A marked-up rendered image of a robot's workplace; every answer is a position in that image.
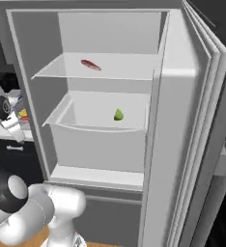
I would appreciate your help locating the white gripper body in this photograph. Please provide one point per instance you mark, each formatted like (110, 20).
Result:
(14, 127)

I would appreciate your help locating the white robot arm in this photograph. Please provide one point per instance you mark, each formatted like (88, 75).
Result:
(24, 209)

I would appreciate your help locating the clear tupperware box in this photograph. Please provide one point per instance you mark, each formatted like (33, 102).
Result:
(15, 96)

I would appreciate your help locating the red raw steak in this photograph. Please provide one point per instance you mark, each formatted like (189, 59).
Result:
(90, 64)

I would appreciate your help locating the yellow and red packet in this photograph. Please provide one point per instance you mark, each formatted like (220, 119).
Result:
(22, 113)

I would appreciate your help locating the dark cupboard drawer front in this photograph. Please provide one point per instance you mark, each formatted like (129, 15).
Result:
(21, 164)

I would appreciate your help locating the white fridge drawer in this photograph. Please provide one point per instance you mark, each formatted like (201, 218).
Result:
(95, 148)

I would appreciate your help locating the grey fridge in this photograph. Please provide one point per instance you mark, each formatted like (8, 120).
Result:
(34, 38)

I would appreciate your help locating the glass fridge shelf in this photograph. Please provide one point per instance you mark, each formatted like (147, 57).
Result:
(118, 67)

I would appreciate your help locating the grey freezer drawer front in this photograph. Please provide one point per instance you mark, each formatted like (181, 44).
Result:
(115, 218)

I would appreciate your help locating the grey fridge door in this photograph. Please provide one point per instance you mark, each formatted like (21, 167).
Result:
(179, 135)

